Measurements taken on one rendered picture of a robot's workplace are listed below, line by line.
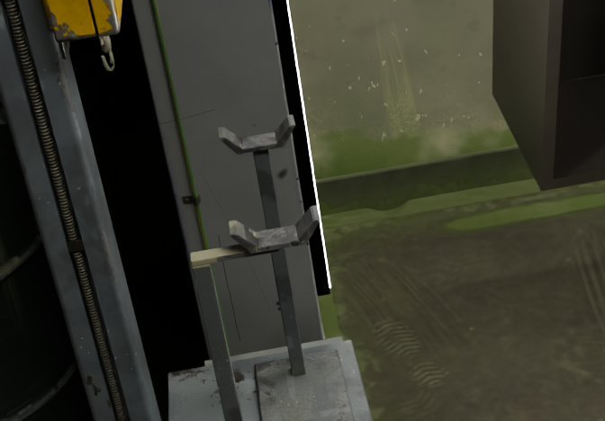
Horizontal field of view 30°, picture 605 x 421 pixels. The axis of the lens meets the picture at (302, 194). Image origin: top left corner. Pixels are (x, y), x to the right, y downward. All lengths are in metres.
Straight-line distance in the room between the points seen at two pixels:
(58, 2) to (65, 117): 0.12
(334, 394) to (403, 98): 1.91
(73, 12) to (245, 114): 0.65
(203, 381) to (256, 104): 0.41
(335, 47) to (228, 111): 1.60
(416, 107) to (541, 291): 0.67
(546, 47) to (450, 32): 1.07
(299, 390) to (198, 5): 0.52
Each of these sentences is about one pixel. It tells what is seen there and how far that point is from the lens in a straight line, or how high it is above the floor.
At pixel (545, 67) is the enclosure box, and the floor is 0.75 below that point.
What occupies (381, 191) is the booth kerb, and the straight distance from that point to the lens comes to 3.11.
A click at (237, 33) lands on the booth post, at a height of 1.09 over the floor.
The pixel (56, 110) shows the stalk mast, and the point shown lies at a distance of 1.01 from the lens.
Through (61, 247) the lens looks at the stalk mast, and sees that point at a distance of 1.07.
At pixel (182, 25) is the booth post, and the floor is 1.11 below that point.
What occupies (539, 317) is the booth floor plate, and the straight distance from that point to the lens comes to 2.67.
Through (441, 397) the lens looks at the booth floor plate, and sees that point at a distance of 2.46.
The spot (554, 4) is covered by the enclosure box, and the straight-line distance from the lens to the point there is 2.07.
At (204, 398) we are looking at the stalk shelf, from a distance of 1.33.
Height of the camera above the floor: 1.60
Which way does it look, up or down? 28 degrees down
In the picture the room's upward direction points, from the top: 9 degrees counter-clockwise
